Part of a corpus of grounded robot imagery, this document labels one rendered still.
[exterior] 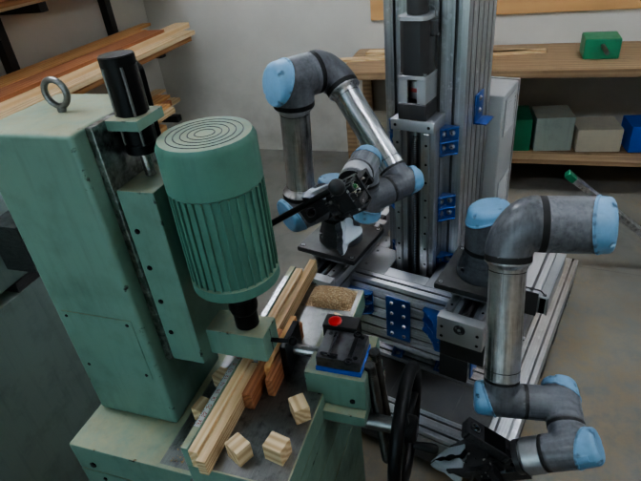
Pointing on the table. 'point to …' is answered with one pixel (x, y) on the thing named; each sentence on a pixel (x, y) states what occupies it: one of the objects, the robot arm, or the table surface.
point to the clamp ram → (294, 349)
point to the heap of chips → (332, 298)
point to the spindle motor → (220, 206)
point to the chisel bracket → (225, 337)
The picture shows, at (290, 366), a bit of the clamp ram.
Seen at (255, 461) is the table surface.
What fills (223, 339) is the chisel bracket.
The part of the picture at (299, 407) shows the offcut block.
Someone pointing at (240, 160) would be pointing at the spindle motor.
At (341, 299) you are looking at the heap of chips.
